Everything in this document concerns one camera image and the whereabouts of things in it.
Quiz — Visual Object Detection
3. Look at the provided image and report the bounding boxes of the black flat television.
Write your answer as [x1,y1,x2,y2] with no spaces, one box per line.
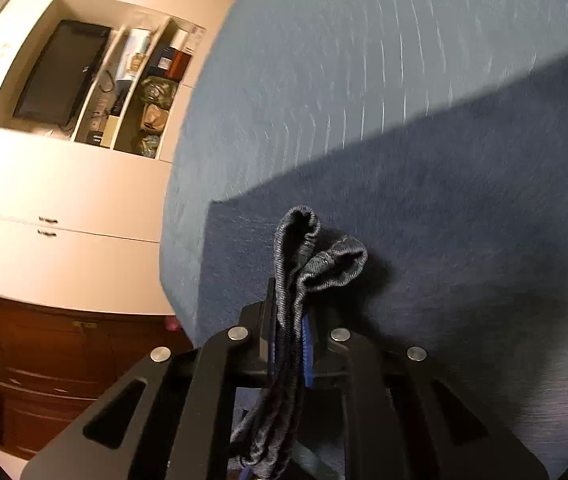
[14,20,112,126]

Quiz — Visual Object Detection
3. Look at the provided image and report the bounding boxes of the bed with blue quilted cover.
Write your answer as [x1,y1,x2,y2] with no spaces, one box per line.
[158,0,568,346]

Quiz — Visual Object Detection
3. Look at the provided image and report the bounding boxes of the dark blue box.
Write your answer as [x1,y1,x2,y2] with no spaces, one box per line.
[156,30,199,81]

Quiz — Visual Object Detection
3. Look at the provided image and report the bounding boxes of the brown wooden cabinet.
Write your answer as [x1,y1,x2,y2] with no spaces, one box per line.
[0,287,195,461]

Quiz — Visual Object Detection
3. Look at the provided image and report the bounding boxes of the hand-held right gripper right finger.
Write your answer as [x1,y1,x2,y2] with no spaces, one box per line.
[303,312,549,480]

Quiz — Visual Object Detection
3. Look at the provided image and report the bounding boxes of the blue denim pants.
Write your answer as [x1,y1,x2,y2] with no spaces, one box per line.
[196,30,568,480]

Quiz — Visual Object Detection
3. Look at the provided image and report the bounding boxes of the beige bag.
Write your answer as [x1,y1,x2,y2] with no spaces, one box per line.
[140,102,172,133]

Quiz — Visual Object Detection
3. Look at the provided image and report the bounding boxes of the white wall cabinet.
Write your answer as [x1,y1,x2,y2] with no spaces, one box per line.
[0,0,255,317]

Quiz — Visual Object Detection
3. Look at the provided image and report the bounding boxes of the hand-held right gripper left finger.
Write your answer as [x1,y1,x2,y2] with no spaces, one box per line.
[20,277,277,480]

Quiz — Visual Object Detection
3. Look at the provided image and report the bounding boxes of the small green bag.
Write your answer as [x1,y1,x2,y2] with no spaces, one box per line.
[136,132,162,158]

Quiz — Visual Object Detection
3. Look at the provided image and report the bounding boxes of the white flat box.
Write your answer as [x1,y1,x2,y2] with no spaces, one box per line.
[116,27,157,83]

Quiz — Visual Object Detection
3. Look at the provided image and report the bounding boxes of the olive green bag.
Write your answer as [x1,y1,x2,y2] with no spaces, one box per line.
[139,76,179,108]

